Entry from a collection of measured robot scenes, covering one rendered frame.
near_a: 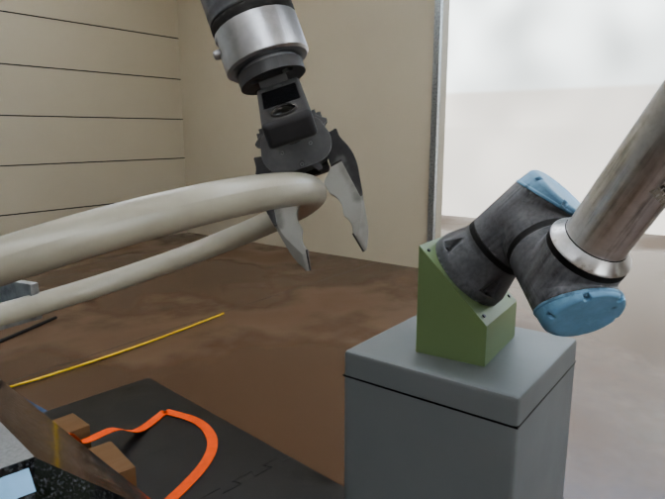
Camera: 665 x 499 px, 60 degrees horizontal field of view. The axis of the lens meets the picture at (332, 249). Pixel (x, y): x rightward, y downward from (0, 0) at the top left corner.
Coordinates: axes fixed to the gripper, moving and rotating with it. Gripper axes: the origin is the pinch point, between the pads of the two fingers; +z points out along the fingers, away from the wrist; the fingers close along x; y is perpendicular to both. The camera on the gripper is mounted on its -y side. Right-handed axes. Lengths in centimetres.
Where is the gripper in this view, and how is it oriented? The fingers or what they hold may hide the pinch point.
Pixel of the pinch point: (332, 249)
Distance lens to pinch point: 58.4
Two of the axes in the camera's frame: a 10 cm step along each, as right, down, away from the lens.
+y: 0.3, -0.1, 10.0
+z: 3.3, 9.4, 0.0
